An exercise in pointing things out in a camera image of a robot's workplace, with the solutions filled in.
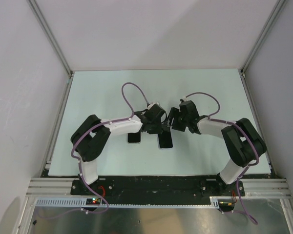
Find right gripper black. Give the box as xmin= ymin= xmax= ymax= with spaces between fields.
xmin=163 ymin=107 xmax=189 ymax=132

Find purple phone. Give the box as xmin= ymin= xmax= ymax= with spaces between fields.
xmin=157 ymin=133 xmax=174 ymax=150

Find white phone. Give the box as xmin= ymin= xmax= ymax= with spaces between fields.
xmin=127 ymin=133 xmax=141 ymax=144

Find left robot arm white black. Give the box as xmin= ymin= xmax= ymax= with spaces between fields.
xmin=70 ymin=102 xmax=172 ymax=195

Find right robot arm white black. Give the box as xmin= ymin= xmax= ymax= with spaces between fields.
xmin=168 ymin=100 xmax=267 ymax=195

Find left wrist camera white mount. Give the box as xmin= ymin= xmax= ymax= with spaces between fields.
xmin=147 ymin=102 xmax=159 ymax=109

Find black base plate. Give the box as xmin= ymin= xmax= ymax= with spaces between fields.
xmin=70 ymin=175 xmax=245 ymax=205

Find white slotted cable duct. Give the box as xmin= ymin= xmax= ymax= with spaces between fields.
xmin=35 ymin=196 xmax=235 ymax=209

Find aluminium frame rail front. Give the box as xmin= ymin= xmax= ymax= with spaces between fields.
xmin=27 ymin=176 xmax=292 ymax=198

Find right aluminium corner post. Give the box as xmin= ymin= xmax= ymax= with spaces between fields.
xmin=240 ymin=0 xmax=288 ymax=78

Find aluminium corner post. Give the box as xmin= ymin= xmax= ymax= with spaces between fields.
xmin=26 ymin=0 xmax=73 ymax=78
xmin=240 ymin=0 xmax=288 ymax=78

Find left aluminium corner post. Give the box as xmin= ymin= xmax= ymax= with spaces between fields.
xmin=26 ymin=0 xmax=73 ymax=78

